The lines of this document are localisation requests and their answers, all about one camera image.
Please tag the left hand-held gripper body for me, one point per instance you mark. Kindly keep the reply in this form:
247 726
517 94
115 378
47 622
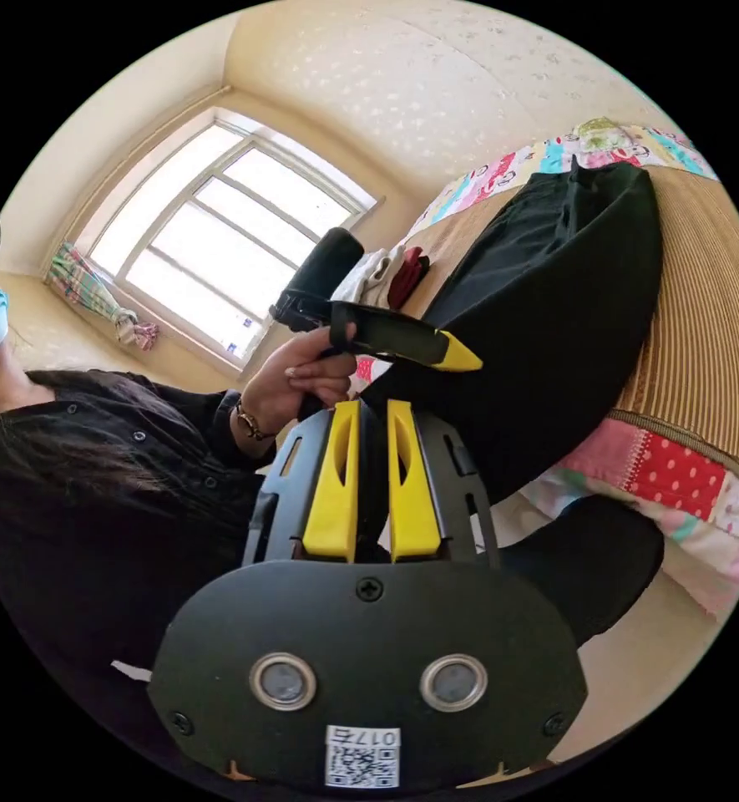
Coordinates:
394 335

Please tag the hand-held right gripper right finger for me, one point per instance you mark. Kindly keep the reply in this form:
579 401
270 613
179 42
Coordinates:
414 501

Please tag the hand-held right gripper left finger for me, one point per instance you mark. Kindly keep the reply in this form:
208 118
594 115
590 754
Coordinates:
333 495

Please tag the black pants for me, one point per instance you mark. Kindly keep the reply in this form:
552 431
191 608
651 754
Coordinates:
551 313

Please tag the person's left forearm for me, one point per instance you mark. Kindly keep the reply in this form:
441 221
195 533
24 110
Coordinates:
251 429

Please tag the person's left hand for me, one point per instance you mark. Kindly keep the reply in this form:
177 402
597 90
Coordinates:
294 379

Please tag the pile of clothes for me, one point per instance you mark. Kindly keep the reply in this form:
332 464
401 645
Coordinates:
385 276

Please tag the window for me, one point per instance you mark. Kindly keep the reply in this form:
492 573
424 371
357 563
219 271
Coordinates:
219 244

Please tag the plaid curtain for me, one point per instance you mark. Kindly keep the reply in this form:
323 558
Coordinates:
93 293

